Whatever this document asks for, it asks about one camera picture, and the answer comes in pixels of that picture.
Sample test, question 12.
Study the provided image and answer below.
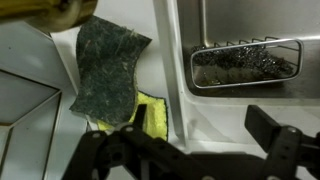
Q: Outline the yellow sponge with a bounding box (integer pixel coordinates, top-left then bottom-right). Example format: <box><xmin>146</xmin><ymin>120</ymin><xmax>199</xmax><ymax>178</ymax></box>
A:
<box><xmin>96</xmin><ymin>90</ymin><xmax>169</xmax><ymax>142</ymax></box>

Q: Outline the stainless steel sink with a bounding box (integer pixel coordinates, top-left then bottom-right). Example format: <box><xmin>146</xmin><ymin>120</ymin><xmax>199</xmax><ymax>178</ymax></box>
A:
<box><xmin>153</xmin><ymin>0</ymin><xmax>320</xmax><ymax>148</ymax></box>

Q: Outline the white sponge tray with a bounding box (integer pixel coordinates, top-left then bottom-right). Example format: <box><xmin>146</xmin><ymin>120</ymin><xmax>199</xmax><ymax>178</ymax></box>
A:
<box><xmin>49</xmin><ymin>0</ymin><xmax>189</xmax><ymax>180</ymax></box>

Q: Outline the gold spring kitchen faucet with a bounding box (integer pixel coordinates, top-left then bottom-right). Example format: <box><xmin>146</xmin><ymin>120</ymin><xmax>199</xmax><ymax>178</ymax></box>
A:
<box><xmin>0</xmin><ymin>0</ymin><xmax>99</xmax><ymax>33</ymax></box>

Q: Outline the dark green scrub sponge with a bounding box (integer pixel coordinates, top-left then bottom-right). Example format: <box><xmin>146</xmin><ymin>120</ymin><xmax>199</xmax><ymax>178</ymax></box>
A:
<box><xmin>69</xmin><ymin>14</ymin><xmax>153</xmax><ymax>127</ymax></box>

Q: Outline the wire sponge holder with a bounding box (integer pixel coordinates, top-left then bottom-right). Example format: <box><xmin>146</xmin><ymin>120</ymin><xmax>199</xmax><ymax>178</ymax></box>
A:
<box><xmin>189</xmin><ymin>35</ymin><xmax>305</xmax><ymax>90</ymax></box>

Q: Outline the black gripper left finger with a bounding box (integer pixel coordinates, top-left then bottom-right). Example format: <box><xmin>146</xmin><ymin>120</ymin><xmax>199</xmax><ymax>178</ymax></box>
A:
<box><xmin>61</xmin><ymin>103</ymin><xmax>214</xmax><ymax>180</ymax></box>

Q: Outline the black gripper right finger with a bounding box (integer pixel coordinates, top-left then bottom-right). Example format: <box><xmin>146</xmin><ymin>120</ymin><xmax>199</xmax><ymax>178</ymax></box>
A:
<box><xmin>244</xmin><ymin>104</ymin><xmax>320</xmax><ymax>180</ymax></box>

